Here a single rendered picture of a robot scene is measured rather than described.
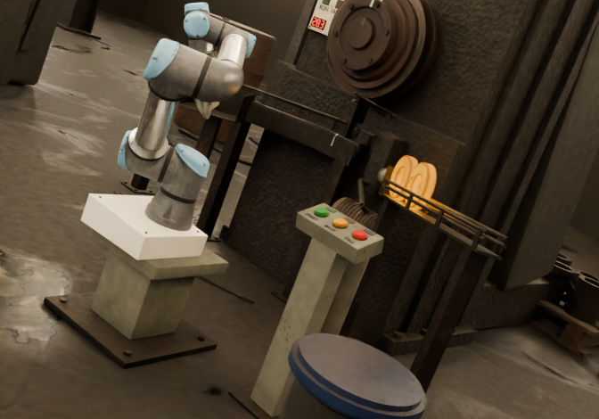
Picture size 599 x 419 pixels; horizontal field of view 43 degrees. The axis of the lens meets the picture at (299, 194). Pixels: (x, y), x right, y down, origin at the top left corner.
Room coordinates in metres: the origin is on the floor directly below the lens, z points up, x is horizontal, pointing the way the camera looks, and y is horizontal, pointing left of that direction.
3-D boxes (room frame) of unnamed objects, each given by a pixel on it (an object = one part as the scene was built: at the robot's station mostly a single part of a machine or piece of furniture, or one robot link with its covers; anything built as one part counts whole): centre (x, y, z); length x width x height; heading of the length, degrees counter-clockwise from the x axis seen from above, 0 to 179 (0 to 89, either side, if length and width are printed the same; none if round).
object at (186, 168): (2.25, 0.35, 0.54); 0.13 x 0.12 x 0.14; 100
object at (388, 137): (2.93, -0.26, 0.68); 0.11 x 0.08 x 0.24; 141
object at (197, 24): (2.33, 0.46, 0.96); 0.11 x 0.11 x 0.08; 10
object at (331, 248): (2.07, -0.14, 0.31); 0.24 x 0.16 x 0.62; 51
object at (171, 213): (2.26, 0.35, 0.43); 0.15 x 0.15 x 0.10
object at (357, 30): (3.00, -0.01, 1.11); 0.28 x 0.06 x 0.28; 51
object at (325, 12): (3.37, 0.12, 1.15); 0.26 x 0.02 x 0.18; 51
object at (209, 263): (2.26, 0.35, 0.28); 0.32 x 0.32 x 0.04; 58
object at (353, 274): (2.22, -0.21, 0.26); 0.12 x 0.12 x 0.52
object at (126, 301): (2.26, 0.35, 0.13); 0.40 x 0.40 x 0.26; 58
